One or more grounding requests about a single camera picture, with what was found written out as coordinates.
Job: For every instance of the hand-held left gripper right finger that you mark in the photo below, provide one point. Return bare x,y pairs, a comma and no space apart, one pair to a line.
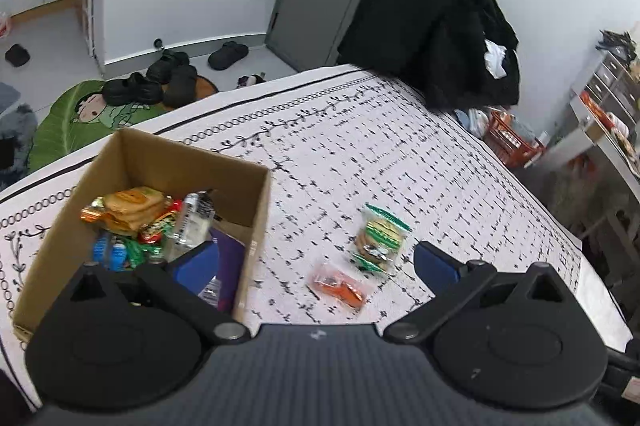
434,267

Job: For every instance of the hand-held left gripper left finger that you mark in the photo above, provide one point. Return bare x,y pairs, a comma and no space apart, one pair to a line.
192,267

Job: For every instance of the purple snack packet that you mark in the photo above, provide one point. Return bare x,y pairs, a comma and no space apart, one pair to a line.
228,263

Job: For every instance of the clear white snack packet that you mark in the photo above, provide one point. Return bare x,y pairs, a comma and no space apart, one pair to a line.
192,221

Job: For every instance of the green striped cookie packet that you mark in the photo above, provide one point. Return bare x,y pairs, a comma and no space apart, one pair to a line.
382,238

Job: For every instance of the orange sandwich biscuit packet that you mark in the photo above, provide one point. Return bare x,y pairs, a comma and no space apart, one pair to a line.
132,206

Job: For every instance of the blue snack packet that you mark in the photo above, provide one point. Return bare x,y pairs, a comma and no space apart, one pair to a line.
107,252

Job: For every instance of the clear orange snack packet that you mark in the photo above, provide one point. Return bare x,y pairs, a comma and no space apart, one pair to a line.
340,286

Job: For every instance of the brown cardboard box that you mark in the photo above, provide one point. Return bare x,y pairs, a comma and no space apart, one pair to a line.
165,165

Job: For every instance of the white printed tablecloth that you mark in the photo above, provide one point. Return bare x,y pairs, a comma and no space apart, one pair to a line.
400,155

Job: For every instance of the red plastic basket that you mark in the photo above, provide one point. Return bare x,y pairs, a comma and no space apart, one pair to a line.
515,139

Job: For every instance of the brown round mat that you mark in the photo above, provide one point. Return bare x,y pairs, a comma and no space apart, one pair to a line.
206,86

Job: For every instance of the green leaf cartoon mat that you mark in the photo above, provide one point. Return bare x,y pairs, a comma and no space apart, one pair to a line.
65,125

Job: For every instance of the black white small object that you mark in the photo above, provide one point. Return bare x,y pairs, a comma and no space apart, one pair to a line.
251,79

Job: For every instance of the white side table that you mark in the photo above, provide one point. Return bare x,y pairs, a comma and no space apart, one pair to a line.
595,130

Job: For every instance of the white cloth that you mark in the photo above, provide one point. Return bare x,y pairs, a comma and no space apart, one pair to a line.
495,58

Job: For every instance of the blue grey fuzzy rug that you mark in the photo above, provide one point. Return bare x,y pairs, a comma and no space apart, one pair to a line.
17,125

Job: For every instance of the black coat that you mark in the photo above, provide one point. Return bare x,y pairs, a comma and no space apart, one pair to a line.
425,20

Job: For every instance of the grey bath mat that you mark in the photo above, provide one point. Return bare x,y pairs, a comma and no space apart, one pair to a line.
7,94

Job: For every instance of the grey drawer organizer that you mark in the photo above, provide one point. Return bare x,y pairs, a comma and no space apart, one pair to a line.
612,79

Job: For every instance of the black slipper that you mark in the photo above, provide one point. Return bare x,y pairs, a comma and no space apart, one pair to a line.
17,54

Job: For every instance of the black object on organizer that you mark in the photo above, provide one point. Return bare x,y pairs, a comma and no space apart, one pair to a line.
620,41

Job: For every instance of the red white wrapped pack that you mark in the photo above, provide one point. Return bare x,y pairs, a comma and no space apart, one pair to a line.
4,25

